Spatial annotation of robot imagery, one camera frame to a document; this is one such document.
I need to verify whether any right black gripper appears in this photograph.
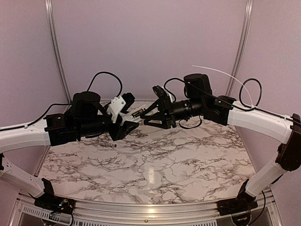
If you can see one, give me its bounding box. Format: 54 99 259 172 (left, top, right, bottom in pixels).
140 95 205 129

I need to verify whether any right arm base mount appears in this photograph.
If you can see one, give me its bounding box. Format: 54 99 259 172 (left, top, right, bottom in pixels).
217 179 258 216

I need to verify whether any white remote control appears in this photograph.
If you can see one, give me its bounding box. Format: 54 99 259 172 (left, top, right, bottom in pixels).
116 105 150 125

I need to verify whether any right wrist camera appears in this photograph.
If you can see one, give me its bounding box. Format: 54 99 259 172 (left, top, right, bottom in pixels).
152 85 176 103

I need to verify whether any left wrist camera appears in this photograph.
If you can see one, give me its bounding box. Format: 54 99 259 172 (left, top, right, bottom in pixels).
107 92 135 123

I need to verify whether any white zip tie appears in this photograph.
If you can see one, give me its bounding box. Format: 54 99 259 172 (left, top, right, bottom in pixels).
190 65 256 110

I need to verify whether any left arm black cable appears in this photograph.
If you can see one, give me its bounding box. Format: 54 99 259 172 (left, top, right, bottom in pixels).
0 72 123 131

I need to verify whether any right aluminium frame post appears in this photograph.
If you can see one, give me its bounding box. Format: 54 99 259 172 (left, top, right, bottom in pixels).
228 0 254 83

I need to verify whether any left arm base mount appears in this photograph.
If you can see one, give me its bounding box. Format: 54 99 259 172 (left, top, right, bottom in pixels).
34 178 75 215

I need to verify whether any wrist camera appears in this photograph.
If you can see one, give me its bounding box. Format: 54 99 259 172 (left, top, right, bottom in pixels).
152 85 176 103
107 92 135 123

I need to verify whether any left aluminium frame post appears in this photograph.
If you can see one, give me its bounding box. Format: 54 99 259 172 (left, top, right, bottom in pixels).
45 0 71 103

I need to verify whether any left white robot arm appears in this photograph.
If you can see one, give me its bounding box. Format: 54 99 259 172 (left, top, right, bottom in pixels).
0 91 139 210

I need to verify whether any aluminium frame post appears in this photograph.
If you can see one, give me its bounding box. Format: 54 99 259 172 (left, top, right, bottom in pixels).
45 0 71 103
228 0 254 83

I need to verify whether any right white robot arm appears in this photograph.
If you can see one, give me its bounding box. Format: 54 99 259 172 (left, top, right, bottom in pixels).
141 73 301 211

